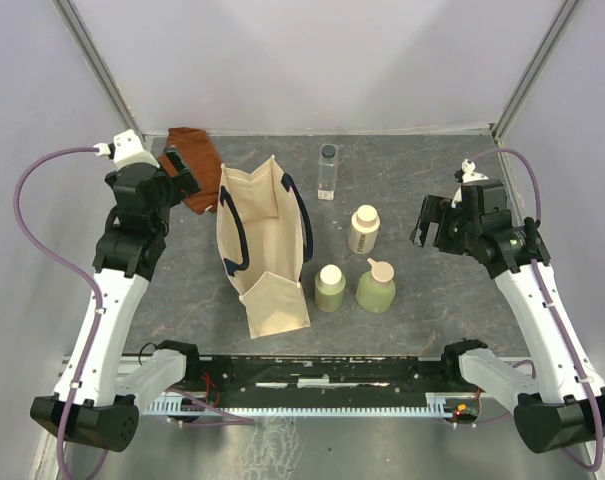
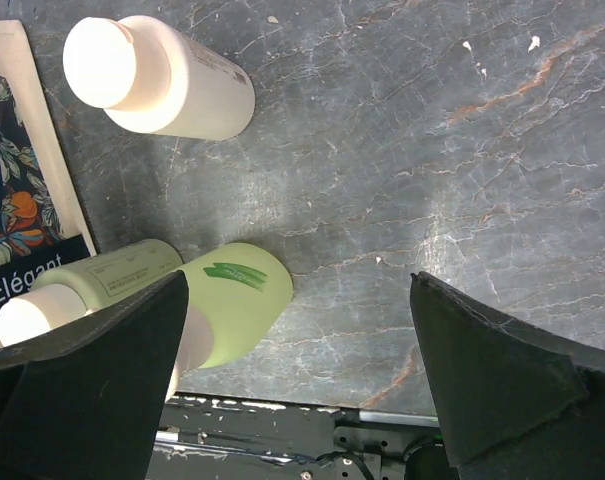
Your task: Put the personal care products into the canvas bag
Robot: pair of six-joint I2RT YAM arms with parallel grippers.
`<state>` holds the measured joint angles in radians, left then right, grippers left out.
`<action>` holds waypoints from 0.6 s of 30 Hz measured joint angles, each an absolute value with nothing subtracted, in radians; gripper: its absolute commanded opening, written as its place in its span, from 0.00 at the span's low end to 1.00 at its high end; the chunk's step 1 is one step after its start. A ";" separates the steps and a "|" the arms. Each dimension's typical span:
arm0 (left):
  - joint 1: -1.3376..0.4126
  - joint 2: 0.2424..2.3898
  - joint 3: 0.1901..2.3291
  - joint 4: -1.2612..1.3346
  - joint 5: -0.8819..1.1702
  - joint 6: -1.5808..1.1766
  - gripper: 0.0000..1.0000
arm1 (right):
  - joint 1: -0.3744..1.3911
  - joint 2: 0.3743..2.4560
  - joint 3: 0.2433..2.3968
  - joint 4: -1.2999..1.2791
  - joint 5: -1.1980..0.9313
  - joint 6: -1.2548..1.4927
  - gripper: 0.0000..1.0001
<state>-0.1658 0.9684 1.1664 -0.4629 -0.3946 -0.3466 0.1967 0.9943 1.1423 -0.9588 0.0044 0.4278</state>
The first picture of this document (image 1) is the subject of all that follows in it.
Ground cream lotion bottle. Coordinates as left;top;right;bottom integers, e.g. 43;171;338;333
348;205;380;255

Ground green pump dispenser bottle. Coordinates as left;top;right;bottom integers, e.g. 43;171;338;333
355;258;396;314

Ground cream canvas tote bag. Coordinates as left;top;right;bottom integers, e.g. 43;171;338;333
216;156;314;339

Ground green bottle round cap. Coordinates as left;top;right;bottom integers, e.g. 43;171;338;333
315;264;346;313

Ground clear bottle black cap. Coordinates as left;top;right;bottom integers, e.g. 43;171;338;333
317;144;339;201

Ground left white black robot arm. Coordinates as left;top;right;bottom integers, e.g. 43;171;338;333
30;136;203;452

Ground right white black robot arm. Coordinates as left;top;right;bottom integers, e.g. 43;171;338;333
410;180;605;453

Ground brown folded cloth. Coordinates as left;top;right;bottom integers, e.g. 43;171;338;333
166;127;222;215

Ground small green circuit board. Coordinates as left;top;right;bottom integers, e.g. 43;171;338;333
453;404;480;418

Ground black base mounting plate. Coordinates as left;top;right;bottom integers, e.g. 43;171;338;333
181;355;474;405

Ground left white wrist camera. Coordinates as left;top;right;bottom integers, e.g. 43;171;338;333
94;129;160;170

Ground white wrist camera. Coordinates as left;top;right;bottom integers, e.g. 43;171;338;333
94;129;160;170
451;159;488;208

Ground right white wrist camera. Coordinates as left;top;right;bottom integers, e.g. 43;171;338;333
451;159;488;208

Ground left aluminium frame post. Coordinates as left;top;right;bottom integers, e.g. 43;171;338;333
52;0;142;135

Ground aluminium frame post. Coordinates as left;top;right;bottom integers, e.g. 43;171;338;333
52;0;142;135
491;0;582;143

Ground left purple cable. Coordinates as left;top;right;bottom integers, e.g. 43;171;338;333
14;145;114;480

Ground white slotted cable duct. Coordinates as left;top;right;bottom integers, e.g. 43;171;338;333
131;392;483;416

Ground right aluminium frame post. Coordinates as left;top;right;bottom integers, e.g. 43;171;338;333
491;0;582;143

